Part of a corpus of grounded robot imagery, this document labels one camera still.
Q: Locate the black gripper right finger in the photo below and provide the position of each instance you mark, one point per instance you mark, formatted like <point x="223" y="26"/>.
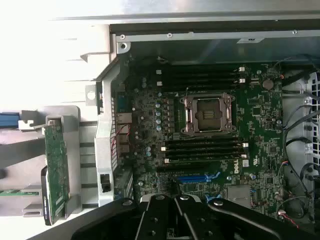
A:
<point x="200" y="222"/>

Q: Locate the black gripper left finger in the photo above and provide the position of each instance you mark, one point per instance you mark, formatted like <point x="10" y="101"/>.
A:
<point x="155" y="220"/>

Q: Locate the blue expansion slot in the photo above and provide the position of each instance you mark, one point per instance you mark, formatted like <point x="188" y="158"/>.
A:
<point x="192" y="178"/>

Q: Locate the silver chipset heatsink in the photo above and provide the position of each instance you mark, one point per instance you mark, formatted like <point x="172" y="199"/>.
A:
<point x="238" y="196"/>

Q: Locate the black open PC case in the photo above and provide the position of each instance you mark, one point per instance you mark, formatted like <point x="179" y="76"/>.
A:
<point x="105" y="140"/>

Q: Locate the metal CPU socket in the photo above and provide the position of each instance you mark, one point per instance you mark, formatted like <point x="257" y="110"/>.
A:
<point x="208" y="115"/>

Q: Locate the green Dell motherboard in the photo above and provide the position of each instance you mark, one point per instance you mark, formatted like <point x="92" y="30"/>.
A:
<point x="260" y="130"/>

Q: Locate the grey parts rack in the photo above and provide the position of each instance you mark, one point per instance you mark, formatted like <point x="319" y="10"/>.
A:
<point x="73" y="140"/>

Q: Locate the green RAM stick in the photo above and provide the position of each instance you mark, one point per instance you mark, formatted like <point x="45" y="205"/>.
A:
<point x="15" y="193"/>

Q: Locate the round coin battery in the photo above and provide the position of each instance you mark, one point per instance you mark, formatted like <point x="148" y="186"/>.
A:
<point x="268" y="84"/>

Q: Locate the silver disk bay cage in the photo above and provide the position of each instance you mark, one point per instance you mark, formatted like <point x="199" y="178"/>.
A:
<point x="313" y="105"/>

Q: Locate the hard disk with blue bracket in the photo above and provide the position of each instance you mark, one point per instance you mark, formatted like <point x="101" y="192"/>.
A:
<point x="8" y="121"/>

